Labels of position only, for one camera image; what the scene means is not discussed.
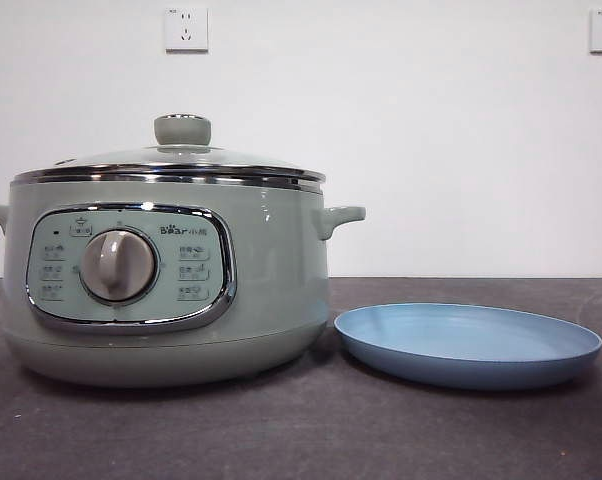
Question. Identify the glass lid with green knob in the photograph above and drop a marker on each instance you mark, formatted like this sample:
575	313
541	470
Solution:
181	131

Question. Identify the blue plate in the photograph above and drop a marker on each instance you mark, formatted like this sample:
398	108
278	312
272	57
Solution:
461	345

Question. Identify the pale green electric steamer pot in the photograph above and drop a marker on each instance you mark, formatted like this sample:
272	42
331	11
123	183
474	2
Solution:
271	280

